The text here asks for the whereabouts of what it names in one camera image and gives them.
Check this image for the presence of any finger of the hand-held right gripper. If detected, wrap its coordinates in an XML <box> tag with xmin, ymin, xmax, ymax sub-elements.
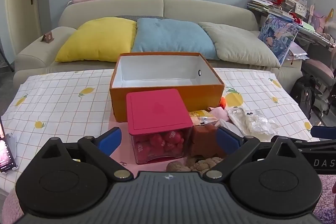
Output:
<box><xmin>310</xmin><ymin>126</ymin><xmax>336</xmax><ymax>139</ymax></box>

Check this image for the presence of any clear container with pink lid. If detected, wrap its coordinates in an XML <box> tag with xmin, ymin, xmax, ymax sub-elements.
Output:
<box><xmin>126</xmin><ymin>89</ymin><xmax>193</xmax><ymax>165</ymax></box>

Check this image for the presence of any black tripod leg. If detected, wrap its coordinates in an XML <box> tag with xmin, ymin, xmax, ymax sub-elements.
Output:
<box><xmin>0</xmin><ymin>42</ymin><xmax>15</xmax><ymax>73</ymax></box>

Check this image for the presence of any stack of papers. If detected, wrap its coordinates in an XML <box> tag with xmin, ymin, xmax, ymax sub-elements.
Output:
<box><xmin>247</xmin><ymin>0</ymin><xmax>273</xmax><ymax>13</ymax></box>

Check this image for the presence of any pink cloth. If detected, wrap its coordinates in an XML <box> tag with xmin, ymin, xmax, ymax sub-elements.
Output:
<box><xmin>207</xmin><ymin>106</ymin><xmax>229</xmax><ymax>123</ymax></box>

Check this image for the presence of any cluttered desk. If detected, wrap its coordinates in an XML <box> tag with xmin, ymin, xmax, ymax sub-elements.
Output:
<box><xmin>247</xmin><ymin>0</ymin><xmax>336</xmax><ymax>51</ymax></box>

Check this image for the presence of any blue printed pillow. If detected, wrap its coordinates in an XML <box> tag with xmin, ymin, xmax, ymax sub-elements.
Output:
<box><xmin>258</xmin><ymin>14</ymin><xmax>300</xmax><ymax>65</ymax></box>

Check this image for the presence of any yellow snack packet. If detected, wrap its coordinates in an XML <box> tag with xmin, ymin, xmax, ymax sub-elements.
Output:
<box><xmin>188</xmin><ymin>109</ymin><xmax>218</xmax><ymax>126</ymax></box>

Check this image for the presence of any beige sofa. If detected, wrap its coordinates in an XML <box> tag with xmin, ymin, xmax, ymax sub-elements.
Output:
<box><xmin>13</xmin><ymin>0</ymin><xmax>303</xmax><ymax>80</ymax></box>

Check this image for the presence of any brown plush block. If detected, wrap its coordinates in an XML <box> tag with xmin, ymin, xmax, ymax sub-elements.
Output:
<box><xmin>189</xmin><ymin>124</ymin><xmax>227</xmax><ymax>157</ymax></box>

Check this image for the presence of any grey mesh cushion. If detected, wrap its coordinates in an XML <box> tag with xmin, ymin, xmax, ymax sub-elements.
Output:
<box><xmin>114</xmin><ymin>15</ymin><xmax>171</xmax><ymax>21</ymax></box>

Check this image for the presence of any black backpack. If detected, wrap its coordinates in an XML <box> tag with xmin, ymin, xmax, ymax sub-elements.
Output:
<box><xmin>290</xmin><ymin>75</ymin><xmax>315</xmax><ymax>114</ymax></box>

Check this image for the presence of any yellow pillow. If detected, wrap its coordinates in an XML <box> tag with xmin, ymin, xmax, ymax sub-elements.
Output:
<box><xmin>55</xmin><ymin>17</ymin><xmax>137</xmax><ymax>63</ymax></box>

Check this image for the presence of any grey-green pillow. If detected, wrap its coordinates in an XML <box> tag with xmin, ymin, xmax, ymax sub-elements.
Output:
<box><xmin>198</xmin><ymin>22</ymin><xmax>282</xmax><ymax>68</ymax></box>

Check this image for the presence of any pink desk chair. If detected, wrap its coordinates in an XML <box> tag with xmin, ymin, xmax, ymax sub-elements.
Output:
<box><xmin>302</xmin><ymin>51</ymin><xmax>336</xmax><ymax>117</ymax></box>

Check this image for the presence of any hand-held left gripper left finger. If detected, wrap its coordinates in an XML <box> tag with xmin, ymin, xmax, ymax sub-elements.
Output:
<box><xmin>39</xmin><ymin>126</ymin><xmax>133</xmax><ymax>182</ymax></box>

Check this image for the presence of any clear plastic bag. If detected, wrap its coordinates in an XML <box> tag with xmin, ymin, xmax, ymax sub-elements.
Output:
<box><xmin>245</xmin><ymin>110</ymin><xmax>279</xmax><ymax>142</ymax></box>

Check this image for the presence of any smartphone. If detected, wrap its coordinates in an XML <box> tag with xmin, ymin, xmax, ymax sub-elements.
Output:
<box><xmin>0</xmin><ymin>116</ymin><xmax>17</xmax><ymax>170</ymax></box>

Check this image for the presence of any white phone holder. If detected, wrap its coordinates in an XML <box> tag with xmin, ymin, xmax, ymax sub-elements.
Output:
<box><xmin>7</xmin><ymin>132</ymin><xmax>19</xmax><ymax>173</ymax></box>

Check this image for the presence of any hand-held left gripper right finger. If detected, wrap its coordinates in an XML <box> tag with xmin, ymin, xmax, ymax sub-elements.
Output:
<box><xmin>203</xmin><ymin>126</ymin><xmax>298</xmax><ymax>182</ymax></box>

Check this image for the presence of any orange cardboard box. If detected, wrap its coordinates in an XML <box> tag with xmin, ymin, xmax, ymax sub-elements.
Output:
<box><xmin>109</xmin><ymin>52</ymin><xmax>225</xmax><ymax>123</ymax></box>

